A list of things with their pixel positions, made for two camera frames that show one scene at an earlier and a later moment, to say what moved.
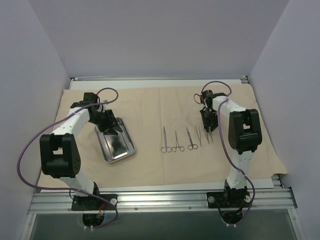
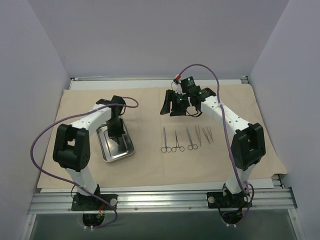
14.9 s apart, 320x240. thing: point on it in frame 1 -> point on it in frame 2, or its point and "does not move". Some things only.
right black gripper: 209,122 -> 174,104
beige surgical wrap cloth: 163,126 does not move
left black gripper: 107,122 -> 115,131
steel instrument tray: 114,147 does not move
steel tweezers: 198,134 does not move
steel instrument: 192,146 does not move
